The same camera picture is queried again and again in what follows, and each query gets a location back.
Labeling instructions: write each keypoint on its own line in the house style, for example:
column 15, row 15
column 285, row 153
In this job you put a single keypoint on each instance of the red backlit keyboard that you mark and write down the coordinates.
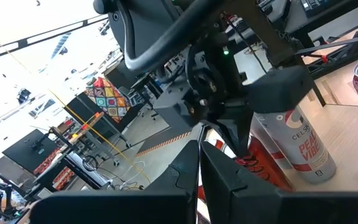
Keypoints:
column 47, row 161
column 62, row 180

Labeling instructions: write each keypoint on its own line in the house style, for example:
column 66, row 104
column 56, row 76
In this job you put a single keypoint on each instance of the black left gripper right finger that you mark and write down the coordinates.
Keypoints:
column 259, row 208

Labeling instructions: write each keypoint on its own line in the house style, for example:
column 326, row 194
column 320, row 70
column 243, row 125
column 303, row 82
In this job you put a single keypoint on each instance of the black overhead beam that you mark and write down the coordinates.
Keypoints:
column 42, row 35

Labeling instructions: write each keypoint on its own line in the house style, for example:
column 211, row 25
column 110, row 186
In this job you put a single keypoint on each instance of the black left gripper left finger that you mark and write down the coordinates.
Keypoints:
column 120, row 208

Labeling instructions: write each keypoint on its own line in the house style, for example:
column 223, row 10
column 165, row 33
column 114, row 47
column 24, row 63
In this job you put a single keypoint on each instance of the black desk monitor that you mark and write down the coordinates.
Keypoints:
column 26, row 152

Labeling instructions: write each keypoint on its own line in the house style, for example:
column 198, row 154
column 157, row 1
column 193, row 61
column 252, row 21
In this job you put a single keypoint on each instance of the black hanging camera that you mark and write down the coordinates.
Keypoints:
column 23, row 96

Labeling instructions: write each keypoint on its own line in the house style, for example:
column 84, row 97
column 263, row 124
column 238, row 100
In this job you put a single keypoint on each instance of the black mat with orange stripes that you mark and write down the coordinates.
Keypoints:
column 163, row 141

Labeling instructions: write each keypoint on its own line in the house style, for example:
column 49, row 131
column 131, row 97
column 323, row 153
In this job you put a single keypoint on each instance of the grey lower desk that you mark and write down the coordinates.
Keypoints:
column 297, row 21

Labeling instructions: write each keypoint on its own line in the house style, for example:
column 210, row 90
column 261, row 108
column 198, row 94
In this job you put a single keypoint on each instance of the colourful patterned cloth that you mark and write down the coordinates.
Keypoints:
column 109, row 99

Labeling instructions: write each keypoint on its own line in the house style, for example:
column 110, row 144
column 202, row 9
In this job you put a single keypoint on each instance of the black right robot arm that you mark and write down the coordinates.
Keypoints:
column 154, row 25

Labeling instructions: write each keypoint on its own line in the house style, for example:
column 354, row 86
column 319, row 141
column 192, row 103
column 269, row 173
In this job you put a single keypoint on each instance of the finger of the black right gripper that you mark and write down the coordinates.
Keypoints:
column 239, row 133

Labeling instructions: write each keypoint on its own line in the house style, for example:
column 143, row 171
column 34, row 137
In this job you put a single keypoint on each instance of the wheeled metal cart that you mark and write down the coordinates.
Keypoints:
column 104, row 130

